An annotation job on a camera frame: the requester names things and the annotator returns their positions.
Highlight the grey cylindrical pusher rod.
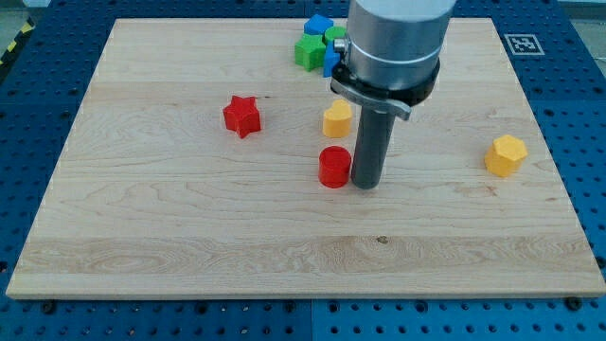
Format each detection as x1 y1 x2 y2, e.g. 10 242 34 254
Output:
350 106 395 189

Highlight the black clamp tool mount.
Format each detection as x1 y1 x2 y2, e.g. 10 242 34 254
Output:
330 61 440 120

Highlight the red cylinder block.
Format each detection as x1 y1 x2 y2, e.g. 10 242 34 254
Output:
318 146 351 188

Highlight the blue block behind arm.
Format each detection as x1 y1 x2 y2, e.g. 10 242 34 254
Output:
323 42 340 78

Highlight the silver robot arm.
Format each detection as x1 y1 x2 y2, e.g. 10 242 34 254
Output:
330 0 455 189

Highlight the green star block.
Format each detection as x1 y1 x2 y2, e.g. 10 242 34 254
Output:
294 33 326 71

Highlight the red star block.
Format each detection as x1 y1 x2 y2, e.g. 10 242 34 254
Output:
223 96 261 138

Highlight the yellow heart block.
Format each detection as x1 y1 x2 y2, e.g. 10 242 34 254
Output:
322 99 353 138

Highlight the green cylinder block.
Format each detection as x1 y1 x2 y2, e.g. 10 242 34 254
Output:
323 26 347 45

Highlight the blue pentagon block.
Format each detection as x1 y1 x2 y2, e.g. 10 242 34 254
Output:
303 14 334 35

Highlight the yellow hexagon block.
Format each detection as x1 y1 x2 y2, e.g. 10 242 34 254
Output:
484 135 528 177

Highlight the white fiducial marker tag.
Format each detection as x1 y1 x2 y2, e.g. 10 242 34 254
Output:
505 33 544 56

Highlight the wooden board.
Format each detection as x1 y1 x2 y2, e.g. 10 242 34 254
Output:
7 19 605 300

